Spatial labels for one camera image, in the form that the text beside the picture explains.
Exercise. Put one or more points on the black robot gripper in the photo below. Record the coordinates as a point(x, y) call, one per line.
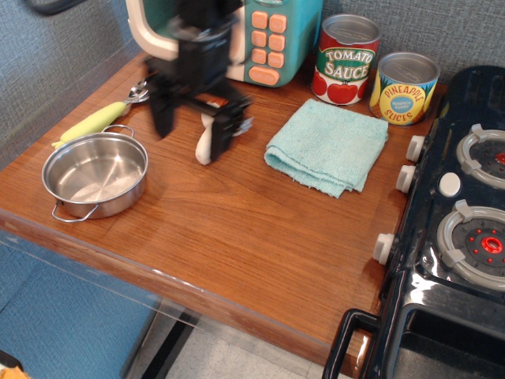
point(201, 65)

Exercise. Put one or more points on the small metal pot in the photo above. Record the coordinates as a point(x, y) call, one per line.
point(96, 176)

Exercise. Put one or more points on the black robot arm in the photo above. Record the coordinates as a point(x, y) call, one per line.
point(203, 15)

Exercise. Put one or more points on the light blue folded cloth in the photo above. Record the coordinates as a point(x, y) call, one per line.
point(327, 148)

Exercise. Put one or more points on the plush mushroom toy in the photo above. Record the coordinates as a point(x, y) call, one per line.
point(203, 146)

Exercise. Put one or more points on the teal toy microwave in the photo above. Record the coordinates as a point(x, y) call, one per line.
point(269, 42)

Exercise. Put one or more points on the tomato sauce can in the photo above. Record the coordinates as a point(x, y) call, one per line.
point(347, 49)

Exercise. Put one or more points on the pineapple slices can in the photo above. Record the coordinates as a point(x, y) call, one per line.
point(404, 85)

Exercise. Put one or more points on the white stove knob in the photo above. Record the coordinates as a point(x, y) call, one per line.
point(405, 178)
point(415, 147)
point(449, 184)
point(382, 248)

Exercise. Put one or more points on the black toy stove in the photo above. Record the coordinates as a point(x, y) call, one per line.
point(442, 298)

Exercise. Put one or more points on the spoon with yellow handle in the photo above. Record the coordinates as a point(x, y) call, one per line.
point(104, 117)

